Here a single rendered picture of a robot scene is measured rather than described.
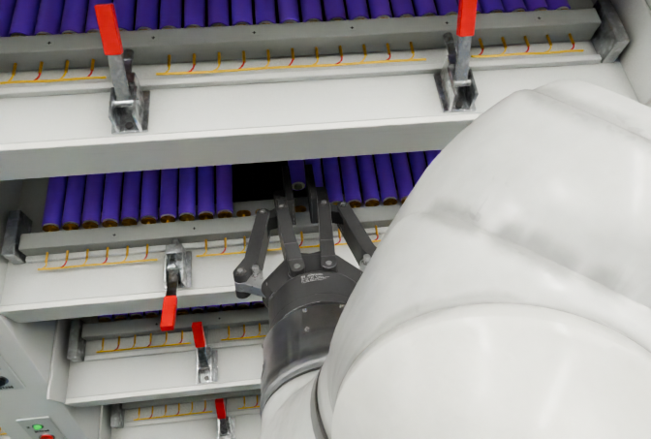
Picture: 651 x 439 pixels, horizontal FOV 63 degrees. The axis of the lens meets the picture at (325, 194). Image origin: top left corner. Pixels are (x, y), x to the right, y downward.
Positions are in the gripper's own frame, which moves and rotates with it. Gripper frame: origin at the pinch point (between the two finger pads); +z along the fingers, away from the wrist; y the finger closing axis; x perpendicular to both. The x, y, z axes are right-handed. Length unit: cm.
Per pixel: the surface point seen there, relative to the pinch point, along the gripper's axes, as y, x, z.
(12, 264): 30.7, 6.2, 0.7
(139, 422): 27, 45, 8
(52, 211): 26.3, 2.1, 3.8
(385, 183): -9.8, 1.9, 3.7
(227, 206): 7.9, 2.6, 2.7
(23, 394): 35.0, 25.2, -0.6
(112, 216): 20.0, 2.7, 2.8
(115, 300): 19.7, 8.8, -3.8
